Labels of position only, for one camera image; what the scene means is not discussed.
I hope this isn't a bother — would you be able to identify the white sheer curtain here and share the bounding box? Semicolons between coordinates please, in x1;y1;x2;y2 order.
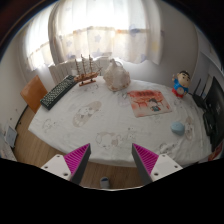
22;0;164;71

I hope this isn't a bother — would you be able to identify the large white conch shell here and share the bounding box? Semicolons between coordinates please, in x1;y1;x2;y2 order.
103;59;131;91

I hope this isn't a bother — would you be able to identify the grey slipper on floor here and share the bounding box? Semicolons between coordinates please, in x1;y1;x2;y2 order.
100;177;110;189

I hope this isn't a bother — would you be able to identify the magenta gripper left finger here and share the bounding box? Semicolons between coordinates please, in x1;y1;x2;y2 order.
40;143;92;186

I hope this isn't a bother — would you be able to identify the black computer keyboard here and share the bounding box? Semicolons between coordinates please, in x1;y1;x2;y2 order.
40;75;77;110

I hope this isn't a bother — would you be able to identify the white patterned tablecloth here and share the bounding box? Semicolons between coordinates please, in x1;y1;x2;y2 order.
29;77;211;167

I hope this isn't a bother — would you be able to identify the wooden chair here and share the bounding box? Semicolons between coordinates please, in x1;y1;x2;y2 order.
20;75;47;113

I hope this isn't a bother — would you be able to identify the wooden model sailing ship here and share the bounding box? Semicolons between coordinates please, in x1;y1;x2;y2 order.
74;56;102;86

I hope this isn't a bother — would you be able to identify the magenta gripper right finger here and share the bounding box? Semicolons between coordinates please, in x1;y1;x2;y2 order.
131;143;184;186

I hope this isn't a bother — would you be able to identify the black computer monitor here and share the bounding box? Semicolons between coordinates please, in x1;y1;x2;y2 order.
203;78;224;150

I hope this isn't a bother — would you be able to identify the cartoon boy figurine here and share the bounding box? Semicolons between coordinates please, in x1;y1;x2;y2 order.
172;71;191;98

